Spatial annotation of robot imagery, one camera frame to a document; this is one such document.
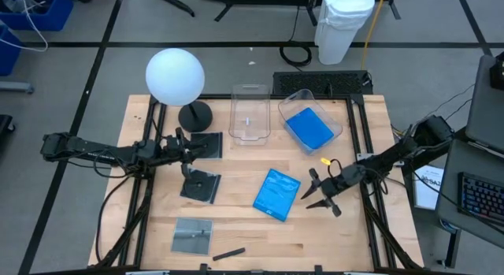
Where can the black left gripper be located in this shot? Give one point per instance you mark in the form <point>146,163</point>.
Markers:
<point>173,151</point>

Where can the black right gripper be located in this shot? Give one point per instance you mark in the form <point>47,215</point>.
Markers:
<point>338,182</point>

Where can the clear jewel case black tray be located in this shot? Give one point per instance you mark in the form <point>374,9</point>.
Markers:
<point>214,143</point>
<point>193,235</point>
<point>208,188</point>

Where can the blue plastic disc case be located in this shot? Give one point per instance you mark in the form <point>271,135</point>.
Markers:
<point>309,127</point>
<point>275,194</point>

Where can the clear plastic bin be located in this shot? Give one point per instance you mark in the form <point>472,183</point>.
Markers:
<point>236,109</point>
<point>299,97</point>

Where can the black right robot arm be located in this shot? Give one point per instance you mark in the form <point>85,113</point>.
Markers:
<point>393,157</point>

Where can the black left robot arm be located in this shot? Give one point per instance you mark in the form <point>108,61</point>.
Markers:
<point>98,153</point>

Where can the white globe table lamp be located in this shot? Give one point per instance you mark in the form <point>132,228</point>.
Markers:
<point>175,76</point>

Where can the black plastic strip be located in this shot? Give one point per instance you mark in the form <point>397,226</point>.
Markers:
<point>228,254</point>

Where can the white printed paper sheet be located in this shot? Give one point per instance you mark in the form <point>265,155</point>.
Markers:
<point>427,188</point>

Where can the black perforated metal box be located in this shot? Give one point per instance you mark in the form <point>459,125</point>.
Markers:
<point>315,84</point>

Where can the grey side desk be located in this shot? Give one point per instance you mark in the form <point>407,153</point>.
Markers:
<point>449,188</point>

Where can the black backlit keyboard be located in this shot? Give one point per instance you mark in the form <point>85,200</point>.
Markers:
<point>480,196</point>

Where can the white trash can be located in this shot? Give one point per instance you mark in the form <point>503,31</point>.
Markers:
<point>342,27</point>

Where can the black floor object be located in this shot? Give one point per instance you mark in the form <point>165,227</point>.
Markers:
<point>6,129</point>

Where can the grey laptop lid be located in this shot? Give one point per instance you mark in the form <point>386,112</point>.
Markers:
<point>488,109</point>

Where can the grey metal bar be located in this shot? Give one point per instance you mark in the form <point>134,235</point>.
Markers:
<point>15,87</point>

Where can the large blue storage bin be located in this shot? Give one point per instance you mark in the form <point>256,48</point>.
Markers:
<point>55,15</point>

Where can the small black desk device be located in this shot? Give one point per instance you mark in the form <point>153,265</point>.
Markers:
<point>497,70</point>

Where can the black aluminium table frame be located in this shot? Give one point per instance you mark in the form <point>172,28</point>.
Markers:
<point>218,97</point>

